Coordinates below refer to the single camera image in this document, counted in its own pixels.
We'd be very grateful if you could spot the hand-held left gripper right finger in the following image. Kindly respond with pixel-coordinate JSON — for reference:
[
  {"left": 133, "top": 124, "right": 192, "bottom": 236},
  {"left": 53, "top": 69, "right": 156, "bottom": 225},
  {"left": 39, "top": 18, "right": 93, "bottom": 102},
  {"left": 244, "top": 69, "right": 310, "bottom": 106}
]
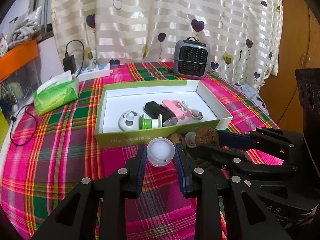
[{"left": 174, "top": 144, "right": 292, "bottom": 240}]

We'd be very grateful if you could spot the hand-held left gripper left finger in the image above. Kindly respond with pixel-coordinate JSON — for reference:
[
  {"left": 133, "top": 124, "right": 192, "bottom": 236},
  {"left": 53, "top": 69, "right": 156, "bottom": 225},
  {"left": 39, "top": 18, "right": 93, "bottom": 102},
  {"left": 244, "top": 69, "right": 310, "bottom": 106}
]
[{"left": 30, "top": 144, "right": 148, "bottom": 240}]

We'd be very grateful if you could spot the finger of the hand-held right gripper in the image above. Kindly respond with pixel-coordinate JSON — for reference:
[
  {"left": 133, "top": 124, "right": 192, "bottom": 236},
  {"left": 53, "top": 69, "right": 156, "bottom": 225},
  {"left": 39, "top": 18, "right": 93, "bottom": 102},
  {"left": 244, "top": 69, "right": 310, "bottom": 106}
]
[
  {"left": 215, "top": 127, "right": 297, "bottom": 155},
  {"left": 194, "top": 144, "right": 300, "bottom": 175}
]

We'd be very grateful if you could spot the white cable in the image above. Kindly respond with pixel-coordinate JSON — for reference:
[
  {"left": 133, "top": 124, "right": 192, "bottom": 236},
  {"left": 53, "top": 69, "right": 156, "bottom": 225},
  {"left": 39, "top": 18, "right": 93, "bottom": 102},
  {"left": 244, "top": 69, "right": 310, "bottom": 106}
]
[{"left": 184, "top": 102, "right": 204, "bottom": 120}]

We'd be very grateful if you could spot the green and white spool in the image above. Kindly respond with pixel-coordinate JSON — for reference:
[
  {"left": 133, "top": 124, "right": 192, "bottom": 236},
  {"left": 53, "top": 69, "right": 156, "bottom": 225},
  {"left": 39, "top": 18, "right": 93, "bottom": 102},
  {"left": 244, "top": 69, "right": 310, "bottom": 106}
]
[{"left": 140, "top": 114, "right": 163, "bottom": 129}]

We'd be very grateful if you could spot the white round smiley gadget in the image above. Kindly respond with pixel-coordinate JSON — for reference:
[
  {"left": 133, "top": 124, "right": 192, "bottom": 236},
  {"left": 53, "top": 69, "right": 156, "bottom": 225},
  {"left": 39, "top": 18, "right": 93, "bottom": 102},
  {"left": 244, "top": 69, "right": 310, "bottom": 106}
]
[{"left": 118, "top": 110, "right": 140, "bottom": 131}]

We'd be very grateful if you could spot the pink clip gadget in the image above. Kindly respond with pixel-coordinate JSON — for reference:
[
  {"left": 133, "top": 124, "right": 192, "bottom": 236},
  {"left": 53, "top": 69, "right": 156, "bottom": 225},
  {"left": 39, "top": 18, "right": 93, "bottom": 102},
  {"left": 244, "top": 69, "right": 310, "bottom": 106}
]
[{"left": 162, "top": 99, "right": 187, "bottom": 120}]

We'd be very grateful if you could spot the green and white cardboard box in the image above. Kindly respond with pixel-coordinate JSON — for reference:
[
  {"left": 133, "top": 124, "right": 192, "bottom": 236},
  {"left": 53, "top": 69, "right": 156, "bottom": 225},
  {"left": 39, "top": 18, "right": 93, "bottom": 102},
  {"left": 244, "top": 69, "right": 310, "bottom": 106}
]
[{"left": 94, "top": 80, "right": 233, "bottom": 149}]

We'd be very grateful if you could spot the grey clothing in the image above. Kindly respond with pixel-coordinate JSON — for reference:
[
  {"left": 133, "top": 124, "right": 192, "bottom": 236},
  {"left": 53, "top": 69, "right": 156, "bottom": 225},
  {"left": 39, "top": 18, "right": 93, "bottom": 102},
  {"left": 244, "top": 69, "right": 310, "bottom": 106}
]
[{"left": 230, "top": 82, "right": 269, "bottom": 113}]

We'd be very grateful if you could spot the pink nail clipper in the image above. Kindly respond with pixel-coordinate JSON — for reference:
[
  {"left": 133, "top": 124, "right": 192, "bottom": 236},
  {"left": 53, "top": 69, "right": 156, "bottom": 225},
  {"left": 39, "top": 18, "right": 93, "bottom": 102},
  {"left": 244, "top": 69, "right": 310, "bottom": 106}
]
[{"left": 171, "top": 99, "right": 192, "bottom": 114}]

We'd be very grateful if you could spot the black rectangular device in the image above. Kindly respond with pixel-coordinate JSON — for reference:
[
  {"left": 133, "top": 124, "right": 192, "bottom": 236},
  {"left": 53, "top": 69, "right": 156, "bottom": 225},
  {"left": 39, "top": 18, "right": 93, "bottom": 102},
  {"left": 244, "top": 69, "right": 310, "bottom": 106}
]
[{"left": 144, "top": 101, "right": 170, "bottom": 119}]

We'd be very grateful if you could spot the pink plaid tablecloth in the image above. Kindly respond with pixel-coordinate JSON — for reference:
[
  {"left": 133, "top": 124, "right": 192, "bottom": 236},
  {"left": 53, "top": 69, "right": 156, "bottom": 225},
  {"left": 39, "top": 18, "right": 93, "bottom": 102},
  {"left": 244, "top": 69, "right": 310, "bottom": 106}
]
[{"left": 0, "top": 62, "right": 283, "bottom": 240}]

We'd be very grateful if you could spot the grey small fan heater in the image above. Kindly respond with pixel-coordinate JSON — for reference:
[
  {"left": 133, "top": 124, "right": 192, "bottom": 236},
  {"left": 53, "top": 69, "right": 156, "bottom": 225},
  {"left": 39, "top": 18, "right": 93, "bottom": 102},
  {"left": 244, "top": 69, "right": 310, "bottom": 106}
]
[{"left": 173, "top": 37, "right": 210, "bottom": 78}]

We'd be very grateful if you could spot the white power strip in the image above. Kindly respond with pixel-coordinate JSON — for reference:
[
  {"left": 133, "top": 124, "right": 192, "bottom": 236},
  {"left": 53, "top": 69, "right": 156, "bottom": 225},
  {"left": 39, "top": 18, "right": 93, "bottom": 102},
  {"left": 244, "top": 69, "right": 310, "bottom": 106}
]
[{"left": 75, "top": 64, "right": 112, "bottom": 82}]

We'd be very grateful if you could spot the wooden cabinet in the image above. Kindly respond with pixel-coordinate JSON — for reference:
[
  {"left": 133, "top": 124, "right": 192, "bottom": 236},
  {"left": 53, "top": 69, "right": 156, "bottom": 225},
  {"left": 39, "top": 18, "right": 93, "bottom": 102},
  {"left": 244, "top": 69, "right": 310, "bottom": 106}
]
[{"left": 259, "top": 0, "right": 320, "bottom": 130}]

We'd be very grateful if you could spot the green tissue pack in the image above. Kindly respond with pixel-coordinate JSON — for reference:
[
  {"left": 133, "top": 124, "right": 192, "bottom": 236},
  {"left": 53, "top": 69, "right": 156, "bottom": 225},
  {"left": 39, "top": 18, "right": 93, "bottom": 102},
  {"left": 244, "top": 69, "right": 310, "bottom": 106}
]
[{"left": 34, "top": 71, "right": 80, "bottom": 116}]

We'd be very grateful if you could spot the cream heart print curtain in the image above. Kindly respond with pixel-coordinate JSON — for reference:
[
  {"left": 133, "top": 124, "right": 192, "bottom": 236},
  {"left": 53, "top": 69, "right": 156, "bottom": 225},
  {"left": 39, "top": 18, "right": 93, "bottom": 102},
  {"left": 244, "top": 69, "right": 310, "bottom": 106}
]
[{"left": 50, "top": 0, "right": 284, "bottom": 90}]

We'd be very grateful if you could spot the orange box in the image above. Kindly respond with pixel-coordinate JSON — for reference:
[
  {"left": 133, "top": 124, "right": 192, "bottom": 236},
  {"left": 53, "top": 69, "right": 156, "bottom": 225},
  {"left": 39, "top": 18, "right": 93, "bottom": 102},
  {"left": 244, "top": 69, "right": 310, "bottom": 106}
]
[{"left": 0, "top": 39, "right": 38, "bottom": 82}]

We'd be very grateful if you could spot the clear plastic bag with items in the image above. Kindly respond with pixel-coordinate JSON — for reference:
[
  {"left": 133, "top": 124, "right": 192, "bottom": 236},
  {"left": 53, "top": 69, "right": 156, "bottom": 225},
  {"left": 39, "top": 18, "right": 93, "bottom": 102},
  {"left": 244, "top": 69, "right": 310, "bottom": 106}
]
[{"left": 7, "top": 6, "right": 53, "bottom": 50}]

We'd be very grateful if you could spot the black charger with cable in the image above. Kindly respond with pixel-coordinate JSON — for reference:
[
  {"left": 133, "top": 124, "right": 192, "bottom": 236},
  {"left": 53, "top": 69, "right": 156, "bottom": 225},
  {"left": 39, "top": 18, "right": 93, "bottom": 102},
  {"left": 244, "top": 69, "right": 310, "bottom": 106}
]
[{"left": 62, "top": 40, "right": 85, "bottom": 73}]

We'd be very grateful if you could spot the thin black cable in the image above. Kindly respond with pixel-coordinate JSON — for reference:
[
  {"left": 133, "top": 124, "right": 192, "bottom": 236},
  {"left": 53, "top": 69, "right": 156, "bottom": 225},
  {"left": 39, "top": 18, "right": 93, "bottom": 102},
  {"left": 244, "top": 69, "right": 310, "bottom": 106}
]
[{"left": 9, "top": 104, "right": 37, "bottom": 147}]

